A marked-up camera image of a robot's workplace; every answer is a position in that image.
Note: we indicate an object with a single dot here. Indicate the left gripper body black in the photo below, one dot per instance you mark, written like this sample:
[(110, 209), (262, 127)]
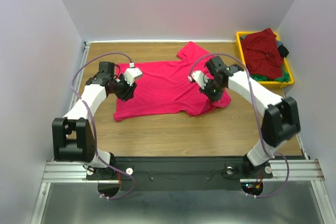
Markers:
[(122, 89)]

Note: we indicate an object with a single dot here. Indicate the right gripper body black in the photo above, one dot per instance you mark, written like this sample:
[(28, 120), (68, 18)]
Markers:
[(213, 89)]

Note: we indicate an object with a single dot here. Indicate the pink t shirt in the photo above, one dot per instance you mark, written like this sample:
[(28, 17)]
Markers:
[(164, 88)]

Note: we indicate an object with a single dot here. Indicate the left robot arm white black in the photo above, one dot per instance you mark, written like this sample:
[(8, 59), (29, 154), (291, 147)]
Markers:
[(75, 135)]

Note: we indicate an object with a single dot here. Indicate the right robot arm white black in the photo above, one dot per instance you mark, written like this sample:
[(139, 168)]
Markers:
[(280, 117)]

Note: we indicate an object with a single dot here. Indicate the yellow plastic bin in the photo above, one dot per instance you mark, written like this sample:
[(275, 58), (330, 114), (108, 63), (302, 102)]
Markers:
[(240, 35)]

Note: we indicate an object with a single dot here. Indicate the dark red t shirt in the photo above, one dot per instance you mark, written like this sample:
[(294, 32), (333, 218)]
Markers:
[(261, 54)]

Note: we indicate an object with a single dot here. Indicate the green t shirt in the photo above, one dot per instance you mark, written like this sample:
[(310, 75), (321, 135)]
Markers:
[(283, 77)]

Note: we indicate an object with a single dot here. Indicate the black garment in bin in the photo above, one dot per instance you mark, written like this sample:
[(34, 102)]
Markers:
[(283, 51)]

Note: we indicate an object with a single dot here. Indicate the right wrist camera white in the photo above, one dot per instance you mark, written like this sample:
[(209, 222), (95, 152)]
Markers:
[(200, 78)]

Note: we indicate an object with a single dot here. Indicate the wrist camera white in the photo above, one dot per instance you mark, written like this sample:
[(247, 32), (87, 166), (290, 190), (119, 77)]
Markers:
[(131, 75), (200, 78)]

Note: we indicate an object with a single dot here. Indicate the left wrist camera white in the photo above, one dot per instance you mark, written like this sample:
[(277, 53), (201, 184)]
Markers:
[(131, 75)]

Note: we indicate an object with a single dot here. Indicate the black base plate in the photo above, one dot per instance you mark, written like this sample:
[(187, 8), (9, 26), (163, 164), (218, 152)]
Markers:
[(182, 173)]

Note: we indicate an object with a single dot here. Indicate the aluminium frame rail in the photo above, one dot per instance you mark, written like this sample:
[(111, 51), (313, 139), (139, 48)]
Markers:
[(299, 170)]

